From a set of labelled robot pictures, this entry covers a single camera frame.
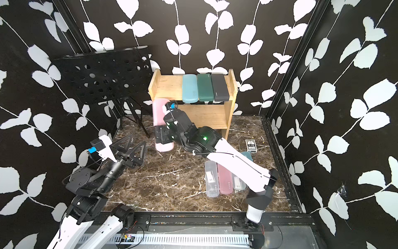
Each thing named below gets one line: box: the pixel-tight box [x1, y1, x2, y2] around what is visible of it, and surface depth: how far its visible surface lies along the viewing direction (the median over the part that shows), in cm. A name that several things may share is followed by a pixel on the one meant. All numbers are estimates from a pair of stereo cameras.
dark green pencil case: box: [196, 73, 215, 102], surface depth 72 cm
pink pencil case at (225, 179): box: [217, 162, 234, 195], surface depth 87 cm
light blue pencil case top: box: [181, 73, 199, 104], surface depth 74 cm
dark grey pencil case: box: [210, 73, 230, 102], surface depth 72 cm
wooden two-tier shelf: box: [148, 68, 238, 140], surface depth 78 cm
